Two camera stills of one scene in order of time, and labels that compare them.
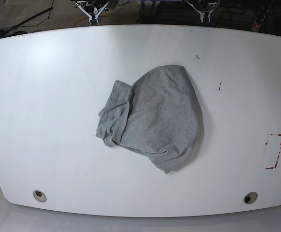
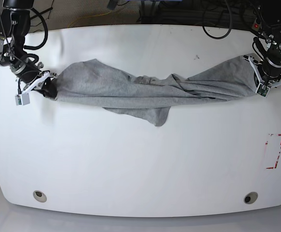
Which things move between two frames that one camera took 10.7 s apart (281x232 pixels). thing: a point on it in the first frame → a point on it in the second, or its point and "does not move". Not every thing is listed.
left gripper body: (92, 7) → (30, 72)
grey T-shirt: (160, 115) → (151, 99)
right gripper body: (203, 13) → (269, 72)
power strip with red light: (256, 25) does not move
